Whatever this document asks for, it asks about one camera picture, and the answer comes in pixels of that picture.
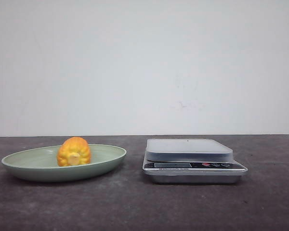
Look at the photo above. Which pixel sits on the green oval plate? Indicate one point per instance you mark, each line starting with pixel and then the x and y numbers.
pixel 40 164

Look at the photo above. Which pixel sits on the yellow corn cob piece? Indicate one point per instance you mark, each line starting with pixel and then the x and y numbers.
pixel 74 151

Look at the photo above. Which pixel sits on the silver digital kitchen scale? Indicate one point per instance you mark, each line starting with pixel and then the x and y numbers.
pixel 191 161

